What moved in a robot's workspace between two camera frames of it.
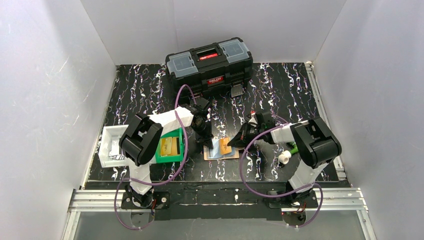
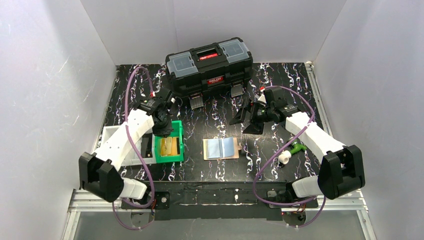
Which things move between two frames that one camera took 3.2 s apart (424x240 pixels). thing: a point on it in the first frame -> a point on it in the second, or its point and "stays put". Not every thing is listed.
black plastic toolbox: [212, 69] stays put
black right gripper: [248, 131] -> [250, 112]
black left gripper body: [205, 131] -> [162, 129]
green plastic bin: [178, 133] stays put
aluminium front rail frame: [331, 200] stays put
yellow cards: [168, 146] stays put
